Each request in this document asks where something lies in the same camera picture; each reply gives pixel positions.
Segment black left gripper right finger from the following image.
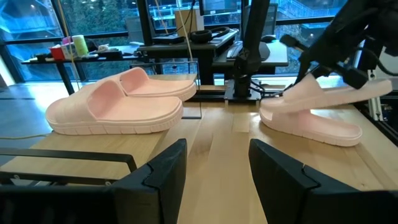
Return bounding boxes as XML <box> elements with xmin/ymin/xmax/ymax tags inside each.
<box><xmin>248</xmin><ymin>138</ymin><xmax>386</xmax><ymax>224</ymax></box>

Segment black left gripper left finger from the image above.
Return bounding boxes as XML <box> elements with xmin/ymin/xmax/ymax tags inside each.
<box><xmin>111</xmin><ymin>138</ymin><xmax>188</xmax><ymax>224</ymax></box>

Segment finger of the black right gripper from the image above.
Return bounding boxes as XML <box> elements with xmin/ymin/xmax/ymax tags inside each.
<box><xmin>323</xmin><ymin>60</ymin><xmax>370</xmax><ymax>90</ymax></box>
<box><xmin>279</xmin><ymin>33</ymin><xmax>318</xmax><ymax>86</ymax></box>

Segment pink rubber slide sandal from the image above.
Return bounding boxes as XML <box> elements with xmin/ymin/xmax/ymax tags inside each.
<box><xmin>45</xmin><ymin>79</ymin><xmax>184</xmax><ymax>136</ymax></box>
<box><xmin>260</xmin><ymin>73</ymin><xmax>394</xmax><ymax>114</ymax></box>
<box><xmin>259</xmin><ymin>108</ymin><xmax>363</xmax><ymax>147</ymax></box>
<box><xmin>93</xmin><ymin>67</ymin><xmax>198</xmax><ymax>102</ymax></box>

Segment black computer mouse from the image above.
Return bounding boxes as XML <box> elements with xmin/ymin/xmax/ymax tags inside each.
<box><xmin>260</xmin><ymin>34</ymin><xmax>278</xmax><ymax>44</ymax></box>

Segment black keyboard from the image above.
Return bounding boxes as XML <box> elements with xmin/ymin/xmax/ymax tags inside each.
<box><xmin>226</xmin><ymin>41</ymin><xmax>245</xmax><ymax>60</ymax></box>

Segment black desk with pole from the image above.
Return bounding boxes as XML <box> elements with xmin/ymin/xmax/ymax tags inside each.
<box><xmin>136</xmin><ymin>29</ymin><xmax>241</xmax><ymax>86</ymax></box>

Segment computer monitor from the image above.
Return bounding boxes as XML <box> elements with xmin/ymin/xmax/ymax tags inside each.
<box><xmin>198</xmin><ymin>0</ymin><xmax>244</xmax><ymax>17</ymax></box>

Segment black headphones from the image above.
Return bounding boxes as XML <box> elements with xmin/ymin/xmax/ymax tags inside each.
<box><xmin>189</xmin><ymin>26</ymin><xmax>232</xmax><ymax>45</ymax></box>

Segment cardboard box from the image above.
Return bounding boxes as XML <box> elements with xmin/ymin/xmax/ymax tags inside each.
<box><xmin>174</xmin><ymin>8</ymin><xmax>205</xmax><ymax>32</ymax></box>

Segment black power adapter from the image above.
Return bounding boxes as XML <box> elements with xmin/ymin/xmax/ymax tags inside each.
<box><xmin>151</xmin><ymin>35</ymin><xmax>187</xmax><ymax>45</ymax></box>

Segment long black side table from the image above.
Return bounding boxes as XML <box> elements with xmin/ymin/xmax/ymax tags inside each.
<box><xmin>20</xmin><ymin>46</ymin><xmax>146</xmax><ymax>96</ymax></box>

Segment yellow-green roll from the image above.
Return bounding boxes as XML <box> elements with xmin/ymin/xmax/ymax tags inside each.
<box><xmin>72</xmin><ymin>34</ymin><xmax>90</xmax><ymax>58</ymax></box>

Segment black pole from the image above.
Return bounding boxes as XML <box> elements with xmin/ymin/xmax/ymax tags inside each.
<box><xmin>136</xmin><ymin>0</ymin><xmax>154</xmax><ymax>47</ymax></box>

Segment red box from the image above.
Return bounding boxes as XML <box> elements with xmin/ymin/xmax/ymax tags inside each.
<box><xmin>49</xmin><ymin>44</ymin><xmax>67</xmax><ymax>62</ymax></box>

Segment silver aluminium frame post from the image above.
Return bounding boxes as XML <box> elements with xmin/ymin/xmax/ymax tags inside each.
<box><xmin>368</xmin><ymin>69</ymin><xmax>384</xmax><ymax>123</ymax></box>

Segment wooden shelf with black frame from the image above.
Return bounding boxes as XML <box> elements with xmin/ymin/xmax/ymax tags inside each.
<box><xmin>0</xmin><ymin>60</ymin><xmax>203</xmax><ymax>188</ymax></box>

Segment white cable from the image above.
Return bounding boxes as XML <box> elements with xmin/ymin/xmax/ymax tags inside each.
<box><xmin>175</xmin><ymin>0</ymin><xmax>196</xmax><ymax>63</ymax></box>

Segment yellow cable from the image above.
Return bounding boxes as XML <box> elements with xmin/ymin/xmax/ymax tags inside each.
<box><xmin>57</xmin><ymin>0</ymin><xmax>82</xmax><ymax>91</ymax></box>

